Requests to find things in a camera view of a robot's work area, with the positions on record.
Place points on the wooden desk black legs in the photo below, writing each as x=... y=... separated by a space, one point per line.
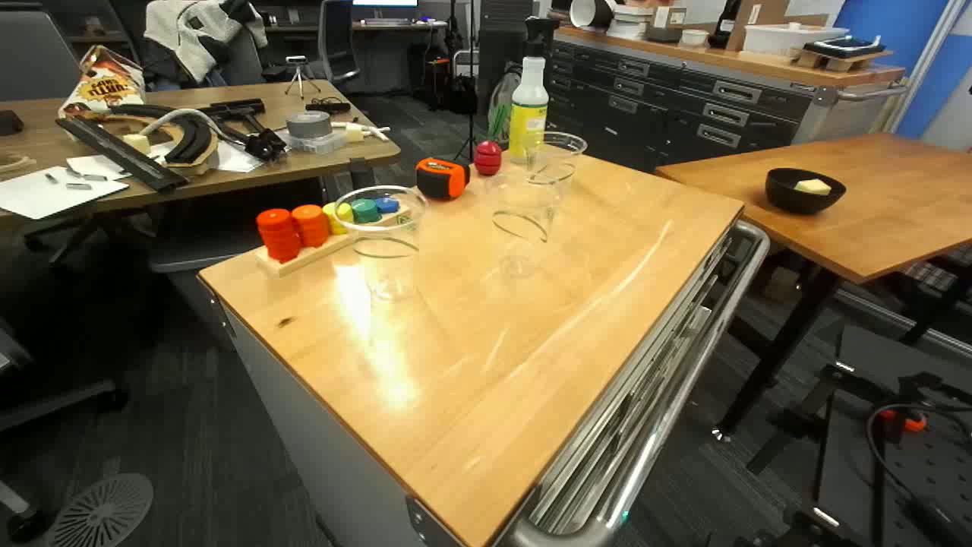
x=892 y=214

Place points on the wooden stacking toy base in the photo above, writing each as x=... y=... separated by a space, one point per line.
x=306 y=255

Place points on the computer monitor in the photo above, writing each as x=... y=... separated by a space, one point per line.
x=384 y=6

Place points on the clear glass bowl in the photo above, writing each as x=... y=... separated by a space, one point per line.
x=391 y=264

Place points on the white tray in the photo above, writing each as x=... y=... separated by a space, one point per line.
x=789 y=40

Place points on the clear plastic cup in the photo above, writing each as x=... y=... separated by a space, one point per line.
x=527 y=216

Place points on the metal tool cart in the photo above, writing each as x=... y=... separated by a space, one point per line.
x=306 y=445

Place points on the black tablet on stand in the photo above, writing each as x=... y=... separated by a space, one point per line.
x=839 y=48

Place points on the white black jacket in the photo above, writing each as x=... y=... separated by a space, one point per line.
x=198 y=31

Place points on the long black bar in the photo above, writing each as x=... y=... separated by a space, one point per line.
x=122 y=151

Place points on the black bowl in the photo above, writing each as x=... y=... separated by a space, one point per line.
x=800 y=198

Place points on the yellow label spray bottle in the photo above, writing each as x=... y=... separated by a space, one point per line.
x=527 y=122

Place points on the cluttered wooden office desk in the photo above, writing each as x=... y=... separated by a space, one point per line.
x=30 y=136

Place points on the blue wall panel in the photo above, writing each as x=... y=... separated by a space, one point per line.
x=892 y=31

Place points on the snack chips bag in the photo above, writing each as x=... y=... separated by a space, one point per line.
x=100 y=86

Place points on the yellow stacking piece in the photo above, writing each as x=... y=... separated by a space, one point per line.
x=338 y=216

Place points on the pale yellow food piece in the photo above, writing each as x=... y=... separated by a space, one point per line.
x=811 y=185

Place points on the white round fan base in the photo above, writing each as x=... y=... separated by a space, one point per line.
x=100 y=511

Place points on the grey drawer cabinet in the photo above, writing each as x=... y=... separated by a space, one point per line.
x=658 y=101

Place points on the black hand tool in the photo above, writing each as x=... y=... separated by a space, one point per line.
x=245 y=117

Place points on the orange stacking cylinder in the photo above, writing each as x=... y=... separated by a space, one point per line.
x=311 y=221

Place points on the red stacking cylinder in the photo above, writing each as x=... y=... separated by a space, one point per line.
x=278 y=231

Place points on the blue stacking piece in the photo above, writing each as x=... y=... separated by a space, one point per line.
x=388 y=203

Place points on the grey tape roll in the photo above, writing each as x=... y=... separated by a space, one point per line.
x=309 y=128

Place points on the white paper sheet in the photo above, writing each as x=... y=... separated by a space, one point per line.
x=49 y=196

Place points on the green stacking piece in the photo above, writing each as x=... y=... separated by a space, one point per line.
x=361 y=209

